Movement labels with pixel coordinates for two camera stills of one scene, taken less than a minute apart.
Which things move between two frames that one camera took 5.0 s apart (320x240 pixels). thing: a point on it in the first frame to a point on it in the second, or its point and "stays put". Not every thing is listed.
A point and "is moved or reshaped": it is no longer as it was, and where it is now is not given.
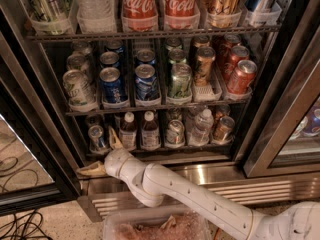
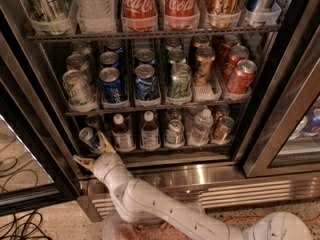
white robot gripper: x=113 y=164 to x=101 y=165
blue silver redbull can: x=96 y=143 is moved or reshaped
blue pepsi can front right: x=146 y=83 stays put
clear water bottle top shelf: x=96 y=8 stays put
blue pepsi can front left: x=112 y=89 stays put
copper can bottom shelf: x=225 y=131 stays put
